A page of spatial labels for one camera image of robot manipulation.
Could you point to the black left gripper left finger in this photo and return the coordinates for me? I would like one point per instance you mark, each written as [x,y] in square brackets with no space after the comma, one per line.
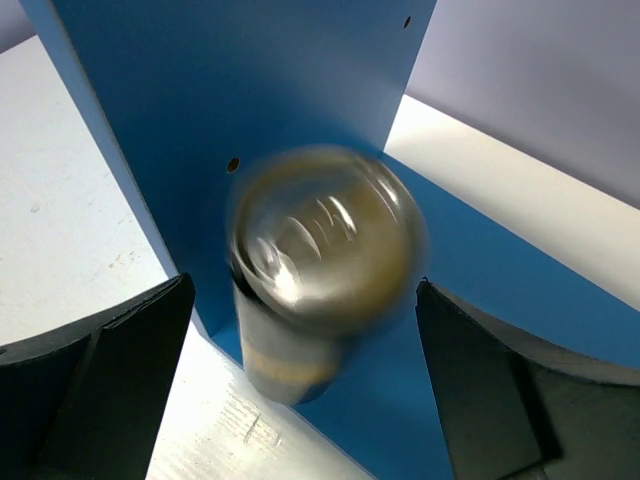
[86,400]

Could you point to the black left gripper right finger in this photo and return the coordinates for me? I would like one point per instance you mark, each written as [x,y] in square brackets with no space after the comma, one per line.
[515,406]

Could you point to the black can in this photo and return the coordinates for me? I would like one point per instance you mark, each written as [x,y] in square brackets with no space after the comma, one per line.
[325,244]

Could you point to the blue and yellow shelf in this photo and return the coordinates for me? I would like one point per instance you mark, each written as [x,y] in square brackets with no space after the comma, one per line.
[182,97]

